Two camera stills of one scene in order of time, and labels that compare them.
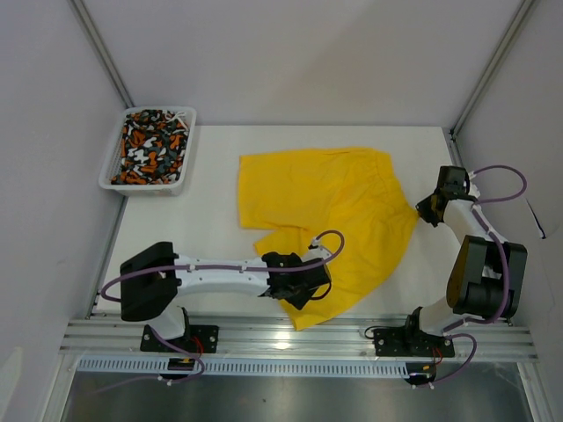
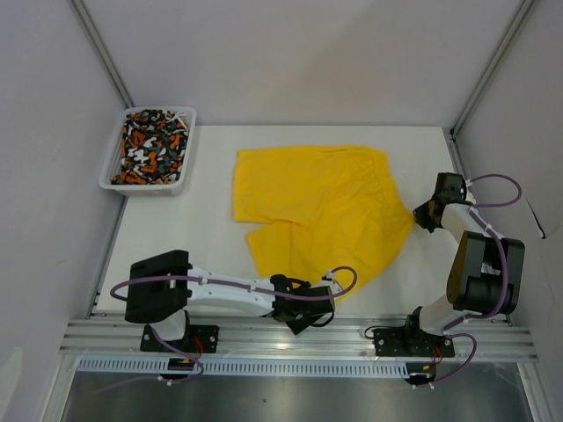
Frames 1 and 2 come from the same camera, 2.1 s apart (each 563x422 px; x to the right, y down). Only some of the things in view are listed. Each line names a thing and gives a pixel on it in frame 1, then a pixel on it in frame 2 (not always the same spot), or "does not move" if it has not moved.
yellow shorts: (295, 197) does not move
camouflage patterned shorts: (153, 146) does not move
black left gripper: (299, 300) to (296, 326)
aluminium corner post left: (93, 34) does not move
